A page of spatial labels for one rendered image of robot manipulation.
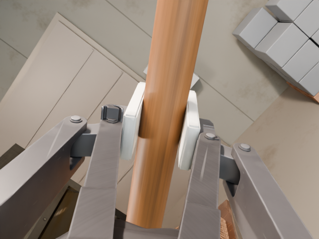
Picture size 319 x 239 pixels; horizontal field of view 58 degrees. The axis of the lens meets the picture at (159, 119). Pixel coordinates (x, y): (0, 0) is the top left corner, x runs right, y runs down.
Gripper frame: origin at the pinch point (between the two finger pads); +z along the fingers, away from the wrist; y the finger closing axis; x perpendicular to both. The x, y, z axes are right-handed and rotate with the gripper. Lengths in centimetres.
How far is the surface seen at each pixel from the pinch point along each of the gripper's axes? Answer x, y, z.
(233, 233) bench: -130, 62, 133
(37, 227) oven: -124, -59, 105
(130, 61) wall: -76, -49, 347
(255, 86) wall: -82, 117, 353
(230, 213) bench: -130, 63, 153
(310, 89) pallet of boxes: -56, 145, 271
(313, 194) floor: -121, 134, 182
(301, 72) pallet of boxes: -40, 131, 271
